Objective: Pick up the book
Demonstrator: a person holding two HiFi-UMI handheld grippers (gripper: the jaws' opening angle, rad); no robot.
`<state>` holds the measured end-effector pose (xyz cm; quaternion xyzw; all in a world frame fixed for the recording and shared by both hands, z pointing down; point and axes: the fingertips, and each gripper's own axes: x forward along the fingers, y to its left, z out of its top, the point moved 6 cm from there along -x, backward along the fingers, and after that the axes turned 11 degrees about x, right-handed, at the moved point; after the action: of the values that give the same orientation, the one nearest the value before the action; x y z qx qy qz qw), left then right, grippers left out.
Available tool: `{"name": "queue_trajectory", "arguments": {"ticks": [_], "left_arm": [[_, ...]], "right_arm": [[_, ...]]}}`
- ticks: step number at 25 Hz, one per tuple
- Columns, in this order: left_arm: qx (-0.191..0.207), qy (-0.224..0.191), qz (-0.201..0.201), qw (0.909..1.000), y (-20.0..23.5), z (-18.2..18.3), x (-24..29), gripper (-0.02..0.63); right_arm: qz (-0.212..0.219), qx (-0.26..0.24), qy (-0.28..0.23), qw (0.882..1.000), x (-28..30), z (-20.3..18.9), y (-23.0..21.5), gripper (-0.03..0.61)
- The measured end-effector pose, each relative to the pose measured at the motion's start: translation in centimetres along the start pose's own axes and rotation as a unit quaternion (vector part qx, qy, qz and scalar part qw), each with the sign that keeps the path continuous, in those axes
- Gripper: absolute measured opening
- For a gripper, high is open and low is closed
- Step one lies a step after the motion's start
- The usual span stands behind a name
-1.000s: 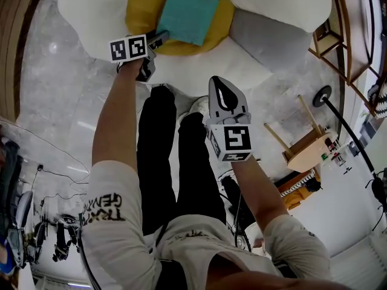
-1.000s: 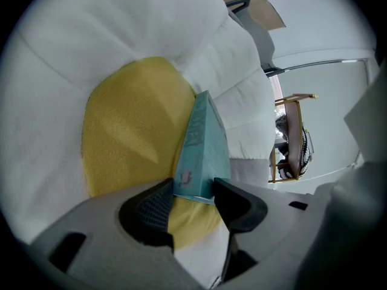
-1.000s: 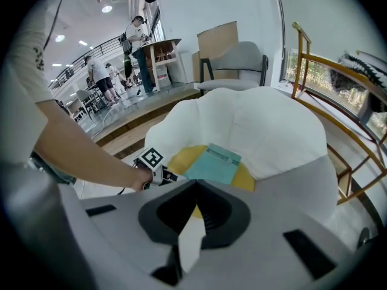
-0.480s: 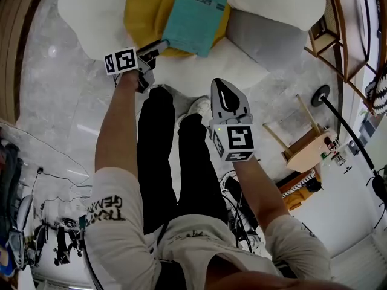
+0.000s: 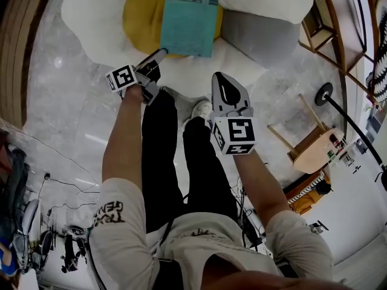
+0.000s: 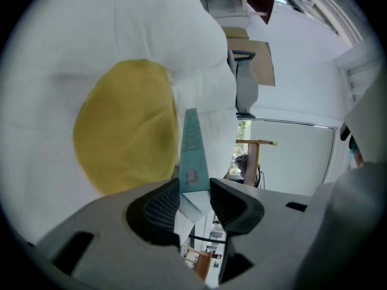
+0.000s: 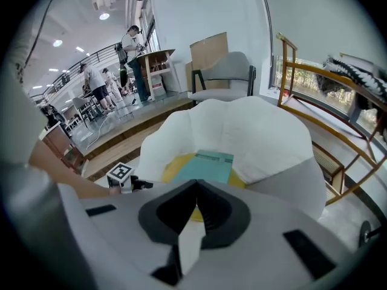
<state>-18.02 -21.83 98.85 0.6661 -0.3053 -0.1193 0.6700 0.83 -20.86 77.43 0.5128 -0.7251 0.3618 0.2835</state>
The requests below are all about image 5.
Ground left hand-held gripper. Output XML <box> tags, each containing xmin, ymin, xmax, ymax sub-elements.
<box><xmin>105</xmin><ymin>48</ymin><xmax>169</xmax><ymax>106</ymax></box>

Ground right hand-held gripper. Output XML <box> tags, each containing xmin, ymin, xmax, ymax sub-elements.
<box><xmin>209</xmin><ymin>71</ymin><xmax>258</xmax><ymax>156</ymax></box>

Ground teal booklet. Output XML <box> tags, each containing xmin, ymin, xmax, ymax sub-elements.
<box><xmin>159</xmin><ymin>0</ymin><xmax>220</xmax><ymax>59</ymax></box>

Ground white flower-shaped table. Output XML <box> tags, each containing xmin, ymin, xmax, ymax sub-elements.
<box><xmin>60</xmin><ymin>0</ymin><xmax>314</xmax><ymax>100</ymax></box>

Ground person's left forearm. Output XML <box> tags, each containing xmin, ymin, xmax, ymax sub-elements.
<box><xmin>102</xmin><ymin>85</ymin><xmax>146</xmax><ymax>193</ymax></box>

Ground person's right forearm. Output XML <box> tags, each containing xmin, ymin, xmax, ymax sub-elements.
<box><xmin>231</xmin><ymin>149</ymin><xmax>293</xmax><ymax>228</ymax></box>

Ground yellow round cushion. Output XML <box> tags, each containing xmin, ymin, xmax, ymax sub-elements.
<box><xmin>122</xmin><ymin>0</ymin><xmax>224</xmax><ymax>59</ymax></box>

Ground person's white shoe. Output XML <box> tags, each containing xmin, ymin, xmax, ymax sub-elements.
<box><xmin>182</xmin><ymin>99</ymin><xmax>213</xmax><ymax>131</ymax></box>

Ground round wooden side table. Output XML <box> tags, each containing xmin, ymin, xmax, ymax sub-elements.
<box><xmin>267</xmin><ymin>94</ymin><xmax>345</xmax><ymax>175</ymax></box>

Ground person's black trousers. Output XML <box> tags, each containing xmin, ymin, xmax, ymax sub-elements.
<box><xmin>141</xmin><ymin>88</ymin><xmax>239</xmax><ymax>234</ymax></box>

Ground black floor stand with pole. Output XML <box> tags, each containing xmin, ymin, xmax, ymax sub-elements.
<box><xmin>314</xmin><ymin>82</ymin><xmax>387</xmax><ymax>173</ymax></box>

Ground mustard cushion with striped edge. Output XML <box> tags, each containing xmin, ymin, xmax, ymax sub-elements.
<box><xmin>285</xmin><ymin>172</ymin><xmax>332</xmax><ymax>216</ymax></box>

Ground person's white printed T-shirt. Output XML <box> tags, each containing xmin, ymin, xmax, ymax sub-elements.
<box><xmin>87</xmin><ymin>177</ymin><xmax>335</xmax><ymax>290</ymax></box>

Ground wooden slatted steps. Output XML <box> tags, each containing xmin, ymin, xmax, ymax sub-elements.
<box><xmin>0</xmin><ymin>0</ymin><xmax>58</xmax><ymax>129</ymax></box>

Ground person's bare neck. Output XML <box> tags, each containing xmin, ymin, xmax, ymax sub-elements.
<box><xmin>205</xmin><ymin>253</ymin><xmax>354</xmax><ymax>290</ymax></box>

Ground wooden shelf rack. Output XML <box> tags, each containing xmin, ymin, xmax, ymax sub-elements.
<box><xmin>298</xmin><ymin>0</ymin><xmax>379</xmax><ymax>102</ymax></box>

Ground black white patterned bag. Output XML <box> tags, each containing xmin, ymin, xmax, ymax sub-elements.
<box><xmin>365</xmin><ymin>16</ymin><xmax>387</xmax><ymax>102</ymax></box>

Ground black harness strap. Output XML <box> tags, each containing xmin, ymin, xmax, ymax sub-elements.
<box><xmin>158</xmin><ymin>257</ymin><xmax>184</xmax><ymax>290</ymax></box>
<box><xmin>276</xmin><ymin>259</ymin><xmax>300</xmax><ymax>279</ymax></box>

